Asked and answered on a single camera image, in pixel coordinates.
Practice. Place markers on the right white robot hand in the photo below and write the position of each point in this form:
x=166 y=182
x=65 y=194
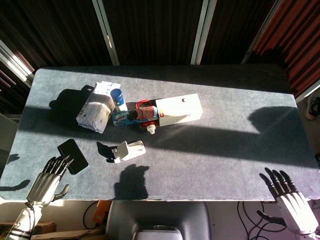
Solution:
x=296 y=210

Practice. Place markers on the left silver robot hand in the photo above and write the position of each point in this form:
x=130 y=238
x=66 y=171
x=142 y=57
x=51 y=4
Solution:
x=42 y=186

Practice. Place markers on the black smartphone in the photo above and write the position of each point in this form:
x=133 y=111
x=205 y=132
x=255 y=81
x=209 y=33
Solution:
x=75 y=157

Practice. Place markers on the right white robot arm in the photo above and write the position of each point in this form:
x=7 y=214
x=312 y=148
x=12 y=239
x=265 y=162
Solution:
x=308 y=237

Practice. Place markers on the orange box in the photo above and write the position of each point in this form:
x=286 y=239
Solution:
x=101 y=212

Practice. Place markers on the white soft tissue pack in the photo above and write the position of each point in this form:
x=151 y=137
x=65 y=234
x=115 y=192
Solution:
x=95 y=112

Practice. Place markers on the black white shoe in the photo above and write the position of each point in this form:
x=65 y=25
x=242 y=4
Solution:
x=313 y=107

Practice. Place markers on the blue grey table mat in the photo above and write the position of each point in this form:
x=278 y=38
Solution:
x=200 y=162

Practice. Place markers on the blue cookie box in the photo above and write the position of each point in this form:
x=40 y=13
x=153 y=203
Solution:
x=125 y=117

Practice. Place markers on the blue capped bottle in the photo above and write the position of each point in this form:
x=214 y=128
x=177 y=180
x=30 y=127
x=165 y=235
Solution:
x=118 y=97

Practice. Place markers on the red bottle white cap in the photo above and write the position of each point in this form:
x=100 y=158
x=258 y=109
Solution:
x=147 y=125

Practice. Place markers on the white robot chest housing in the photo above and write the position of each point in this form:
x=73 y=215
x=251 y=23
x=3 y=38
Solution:
x=157 y=235

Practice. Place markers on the white cardboard box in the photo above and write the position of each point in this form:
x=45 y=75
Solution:
x=180 y=108

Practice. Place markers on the red curtain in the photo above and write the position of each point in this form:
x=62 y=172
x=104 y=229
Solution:
x=295 y=37

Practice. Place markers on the white window frame post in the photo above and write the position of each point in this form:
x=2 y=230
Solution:
x=201 y=32
x=107 y=35
x=260 y=32

